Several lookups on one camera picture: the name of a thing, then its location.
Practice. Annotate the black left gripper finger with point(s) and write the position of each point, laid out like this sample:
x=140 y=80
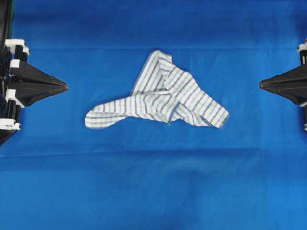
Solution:
x=29 y=73
x=27 y=94

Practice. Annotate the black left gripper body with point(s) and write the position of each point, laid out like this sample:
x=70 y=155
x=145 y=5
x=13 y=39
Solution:
x=13 y=51

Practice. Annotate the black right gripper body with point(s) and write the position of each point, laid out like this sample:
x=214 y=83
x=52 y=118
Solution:
x=302 y=50

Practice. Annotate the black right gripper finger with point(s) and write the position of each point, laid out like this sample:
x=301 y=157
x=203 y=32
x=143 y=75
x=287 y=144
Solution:
x=298 y=95
x=295 y=75

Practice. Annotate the white blue striped towel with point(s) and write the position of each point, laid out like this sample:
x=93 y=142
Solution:
x=162 y=92

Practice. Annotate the blue table cloth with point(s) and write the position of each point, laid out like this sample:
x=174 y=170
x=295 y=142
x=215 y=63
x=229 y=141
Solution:
x=55 y=174

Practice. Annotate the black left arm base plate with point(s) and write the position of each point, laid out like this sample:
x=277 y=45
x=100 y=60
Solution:
x=6 y=135

